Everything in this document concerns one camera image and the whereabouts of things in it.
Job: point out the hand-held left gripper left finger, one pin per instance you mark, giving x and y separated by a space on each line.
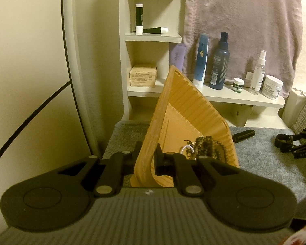
127 159

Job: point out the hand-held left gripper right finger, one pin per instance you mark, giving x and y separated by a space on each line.
159 159

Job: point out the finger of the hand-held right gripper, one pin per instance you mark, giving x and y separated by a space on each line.
285 141
304 151

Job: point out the orange ribbed plastic tray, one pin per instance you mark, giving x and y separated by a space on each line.
191 112

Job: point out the white padded object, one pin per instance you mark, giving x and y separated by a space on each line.
294 107

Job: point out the grey towel mat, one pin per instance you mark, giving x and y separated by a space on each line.
265 168

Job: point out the black cylindrical case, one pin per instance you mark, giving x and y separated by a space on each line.
243 135

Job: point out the white cream jar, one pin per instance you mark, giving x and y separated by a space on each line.
271 88

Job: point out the clear spray bottle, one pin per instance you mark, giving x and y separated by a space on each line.
258 75

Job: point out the small pink bottle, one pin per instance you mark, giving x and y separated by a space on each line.
249 79

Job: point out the small green jar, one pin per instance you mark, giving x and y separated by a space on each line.
238 85

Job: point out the white wooden shelf unit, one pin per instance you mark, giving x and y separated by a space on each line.
219 95

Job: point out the beige cardboard box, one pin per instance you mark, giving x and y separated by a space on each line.
142 77

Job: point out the red and white packet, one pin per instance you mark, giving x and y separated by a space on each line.
304 237

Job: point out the dark blue spray bottle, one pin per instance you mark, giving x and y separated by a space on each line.
219 66

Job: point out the purple cosmetic tube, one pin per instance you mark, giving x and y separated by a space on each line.
177 56

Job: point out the blue and white cosmetic tube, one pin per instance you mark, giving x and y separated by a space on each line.
201 61

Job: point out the white curved panel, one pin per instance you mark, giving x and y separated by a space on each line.
77 56

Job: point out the pink hanging towel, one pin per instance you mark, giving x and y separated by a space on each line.
244 23

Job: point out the black tube with white cap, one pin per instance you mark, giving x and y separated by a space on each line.
154 30
139 17

